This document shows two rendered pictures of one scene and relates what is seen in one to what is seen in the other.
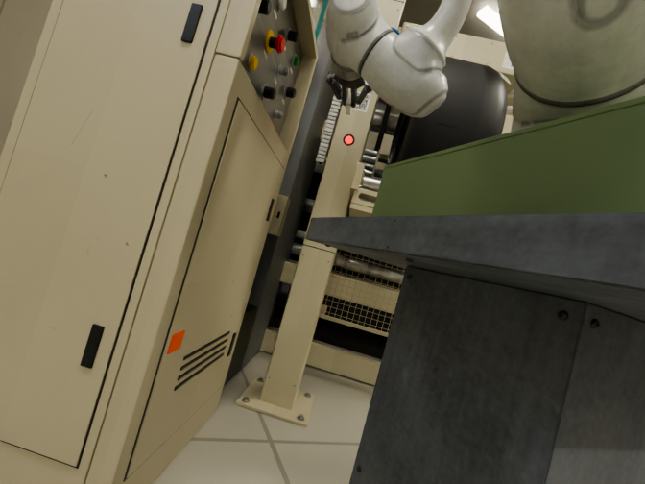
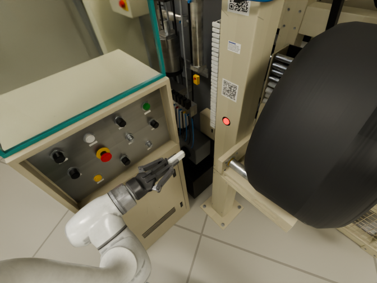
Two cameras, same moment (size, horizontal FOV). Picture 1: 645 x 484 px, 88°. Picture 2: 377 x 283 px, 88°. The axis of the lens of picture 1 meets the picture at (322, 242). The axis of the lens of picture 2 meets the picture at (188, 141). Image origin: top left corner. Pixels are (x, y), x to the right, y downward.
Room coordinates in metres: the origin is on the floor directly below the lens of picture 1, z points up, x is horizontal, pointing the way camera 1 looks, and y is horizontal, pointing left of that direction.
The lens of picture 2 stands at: (0.73, -0.33, 1.66)
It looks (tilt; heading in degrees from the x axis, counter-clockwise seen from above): 49 degrees down; 48
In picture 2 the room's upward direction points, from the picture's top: 6 degrees counter-clockwise
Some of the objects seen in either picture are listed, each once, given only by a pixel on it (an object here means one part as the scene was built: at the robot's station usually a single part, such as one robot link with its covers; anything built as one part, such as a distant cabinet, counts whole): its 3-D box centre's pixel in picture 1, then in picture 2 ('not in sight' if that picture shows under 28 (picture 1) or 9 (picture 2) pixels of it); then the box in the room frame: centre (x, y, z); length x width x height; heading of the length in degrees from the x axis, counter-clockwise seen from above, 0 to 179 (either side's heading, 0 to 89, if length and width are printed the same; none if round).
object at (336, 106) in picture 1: (337, 108); (218, 85); (1.32, 0.09, 1.19); 0.05 x 0.04 x 0.48; 175
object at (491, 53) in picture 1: (454, 64); not in sight; (1.62, -0.40, 1.71); 0.61 x 0.25 x 0.15; 85
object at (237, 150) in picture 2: (356, 188); (247, 144); (1.35, -0.08, 0.90); 0.40 x 0.03 x 0.10; 175
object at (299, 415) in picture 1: (278, 398); (221, 206); (1.34, 0.00, 0.01); 0.27 x 0.27 x 0.02; 85
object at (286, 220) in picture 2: (400, 209); (257, 191); (1.20, -0.24, 0.84); 0.36 x 0.09 x 0.06; 85
